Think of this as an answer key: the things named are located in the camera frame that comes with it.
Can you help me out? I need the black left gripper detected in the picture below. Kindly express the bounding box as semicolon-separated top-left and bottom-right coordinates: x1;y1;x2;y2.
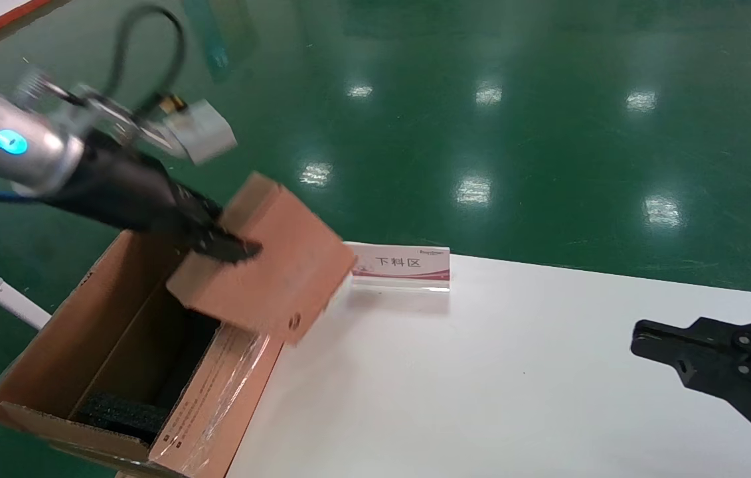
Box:
40;146;264;265

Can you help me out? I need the small brown cardboard box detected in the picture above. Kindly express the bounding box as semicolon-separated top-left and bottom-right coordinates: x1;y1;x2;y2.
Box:
166;171;358;347

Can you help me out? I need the large open cardboard box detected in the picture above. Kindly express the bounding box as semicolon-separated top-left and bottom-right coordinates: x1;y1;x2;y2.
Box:
0;229;284;478

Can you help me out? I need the acrylic table sign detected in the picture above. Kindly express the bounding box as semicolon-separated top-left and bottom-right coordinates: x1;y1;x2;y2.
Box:
343;242;451;293

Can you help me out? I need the flat black foam pad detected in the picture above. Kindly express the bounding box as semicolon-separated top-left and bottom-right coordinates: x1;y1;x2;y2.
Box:
73;392;171;444

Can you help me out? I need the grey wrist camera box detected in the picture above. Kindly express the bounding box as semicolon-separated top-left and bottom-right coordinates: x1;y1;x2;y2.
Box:
80;83;238;166

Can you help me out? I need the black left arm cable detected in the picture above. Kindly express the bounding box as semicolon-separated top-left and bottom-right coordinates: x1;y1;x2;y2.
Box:
0;5;187;204

